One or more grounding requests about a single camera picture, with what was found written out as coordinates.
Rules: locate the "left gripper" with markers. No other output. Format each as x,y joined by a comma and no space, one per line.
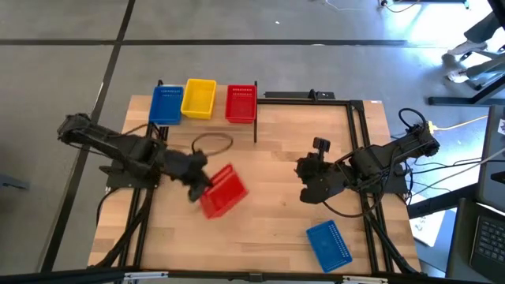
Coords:
185,167

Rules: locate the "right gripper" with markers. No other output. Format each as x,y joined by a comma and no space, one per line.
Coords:
319,179

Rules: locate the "red plastic slotted basket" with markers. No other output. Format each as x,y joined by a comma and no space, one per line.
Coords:
240,104
225,195

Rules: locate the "blue plastic slotted basket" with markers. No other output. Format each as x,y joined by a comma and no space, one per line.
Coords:
328,246
165,106

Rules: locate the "yellow plastic slotted basket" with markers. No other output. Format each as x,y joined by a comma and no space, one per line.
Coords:
198,98

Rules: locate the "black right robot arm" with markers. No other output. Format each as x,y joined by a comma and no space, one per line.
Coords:
371,165

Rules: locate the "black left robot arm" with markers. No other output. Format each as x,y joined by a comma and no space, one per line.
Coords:
118,146

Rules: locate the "black clamp bar device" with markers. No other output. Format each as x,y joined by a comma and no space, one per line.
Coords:
288,95

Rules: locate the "white paper sheet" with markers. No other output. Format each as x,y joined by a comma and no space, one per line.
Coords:
428,230

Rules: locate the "black desk foot bar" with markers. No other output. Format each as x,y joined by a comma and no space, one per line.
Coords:
442,201

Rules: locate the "black chair base bar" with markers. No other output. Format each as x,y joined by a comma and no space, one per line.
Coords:
450,101

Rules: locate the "dark grey desk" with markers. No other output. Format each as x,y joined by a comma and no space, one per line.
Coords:
459,244

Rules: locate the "grey monitor back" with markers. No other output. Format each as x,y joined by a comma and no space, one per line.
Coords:
491,177

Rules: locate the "laptop keyboard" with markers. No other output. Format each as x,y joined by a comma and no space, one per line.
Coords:
491,240

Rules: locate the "person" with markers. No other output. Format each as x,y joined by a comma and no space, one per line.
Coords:
483,29

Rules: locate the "black furniture corner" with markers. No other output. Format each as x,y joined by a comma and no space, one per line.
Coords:
500,10

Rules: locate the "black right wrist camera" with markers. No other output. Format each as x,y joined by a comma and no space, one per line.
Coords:
321,144

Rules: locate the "black aluminium rig frame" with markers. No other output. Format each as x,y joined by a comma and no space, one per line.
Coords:
300,102

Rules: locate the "wooden shelf with black frame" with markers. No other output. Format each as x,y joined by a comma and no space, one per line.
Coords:
220,94

